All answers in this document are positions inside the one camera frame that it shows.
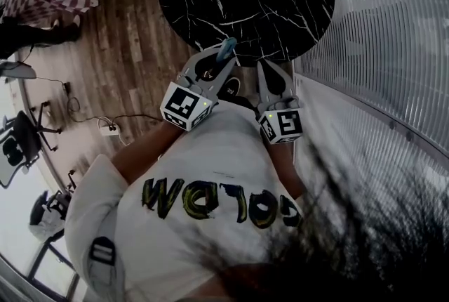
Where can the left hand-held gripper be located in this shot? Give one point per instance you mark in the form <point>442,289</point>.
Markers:
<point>186,105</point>

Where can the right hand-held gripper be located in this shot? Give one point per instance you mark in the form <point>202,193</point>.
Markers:
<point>284,125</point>

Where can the blue utility knife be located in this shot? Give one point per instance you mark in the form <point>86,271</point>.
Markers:
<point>226,47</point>

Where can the person's left forearm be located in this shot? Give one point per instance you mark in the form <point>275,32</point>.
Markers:
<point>144,153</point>

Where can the person's right forearm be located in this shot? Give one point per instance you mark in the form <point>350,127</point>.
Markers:
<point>286,167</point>

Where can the person's right hand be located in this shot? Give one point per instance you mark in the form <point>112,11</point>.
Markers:
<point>282,105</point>

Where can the person's left hand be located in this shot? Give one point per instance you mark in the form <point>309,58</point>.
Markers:
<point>191,84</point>

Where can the black shoe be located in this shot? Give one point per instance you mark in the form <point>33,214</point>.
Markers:
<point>229,87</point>

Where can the white printed t-shirt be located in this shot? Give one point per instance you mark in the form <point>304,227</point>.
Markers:
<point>196,167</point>

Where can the white power strip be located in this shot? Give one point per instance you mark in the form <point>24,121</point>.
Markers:
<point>109,129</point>

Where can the black power adapter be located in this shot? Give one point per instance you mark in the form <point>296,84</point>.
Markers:
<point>66,86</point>

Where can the white desk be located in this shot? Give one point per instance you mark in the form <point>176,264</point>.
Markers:
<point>15,69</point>

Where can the black white office chair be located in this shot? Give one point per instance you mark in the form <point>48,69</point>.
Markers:
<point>47,211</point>

